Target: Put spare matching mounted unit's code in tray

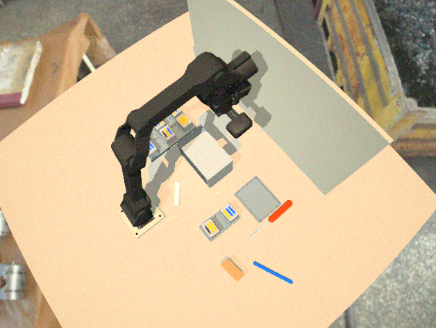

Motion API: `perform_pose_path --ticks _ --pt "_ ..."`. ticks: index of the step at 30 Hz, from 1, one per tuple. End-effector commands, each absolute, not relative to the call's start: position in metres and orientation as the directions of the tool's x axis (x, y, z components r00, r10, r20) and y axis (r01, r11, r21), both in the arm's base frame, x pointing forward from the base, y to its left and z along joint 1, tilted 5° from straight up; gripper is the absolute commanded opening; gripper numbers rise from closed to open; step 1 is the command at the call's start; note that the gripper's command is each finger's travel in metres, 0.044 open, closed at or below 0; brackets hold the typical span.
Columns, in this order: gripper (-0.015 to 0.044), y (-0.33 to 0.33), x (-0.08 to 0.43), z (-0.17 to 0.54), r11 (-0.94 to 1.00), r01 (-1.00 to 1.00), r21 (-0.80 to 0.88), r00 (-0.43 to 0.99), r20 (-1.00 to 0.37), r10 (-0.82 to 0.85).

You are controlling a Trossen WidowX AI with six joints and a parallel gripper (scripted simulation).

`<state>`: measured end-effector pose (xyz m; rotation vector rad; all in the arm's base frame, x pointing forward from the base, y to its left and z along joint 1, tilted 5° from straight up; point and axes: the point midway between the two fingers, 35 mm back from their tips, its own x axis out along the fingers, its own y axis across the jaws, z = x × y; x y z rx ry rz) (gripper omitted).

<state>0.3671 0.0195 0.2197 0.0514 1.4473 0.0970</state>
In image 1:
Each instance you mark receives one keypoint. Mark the blue rod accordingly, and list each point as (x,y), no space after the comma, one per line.
(273,273)

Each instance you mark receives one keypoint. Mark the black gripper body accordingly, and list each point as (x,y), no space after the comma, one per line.
(239,124)

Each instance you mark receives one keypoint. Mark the orange-handled screwdriver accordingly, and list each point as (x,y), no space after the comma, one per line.
(275,215)

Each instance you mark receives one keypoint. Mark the grey flat panel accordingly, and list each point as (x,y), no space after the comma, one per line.
(324,132)

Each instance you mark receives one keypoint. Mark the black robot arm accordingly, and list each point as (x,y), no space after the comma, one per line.
(208,76)

